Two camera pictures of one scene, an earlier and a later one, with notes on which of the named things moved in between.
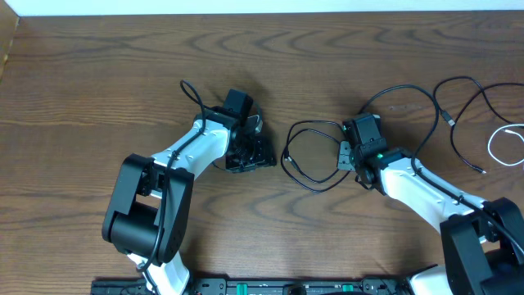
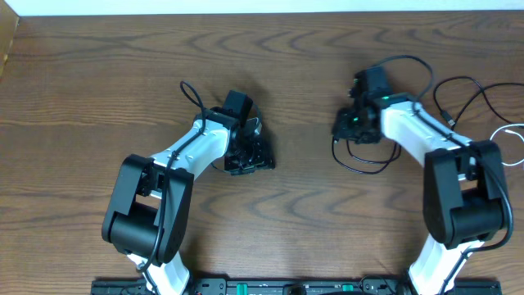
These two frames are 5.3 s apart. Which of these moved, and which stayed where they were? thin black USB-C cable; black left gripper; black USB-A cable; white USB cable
Moved: thin black USB-C cable
Stayed: white USB cable; black left gripper; black USB-A cable
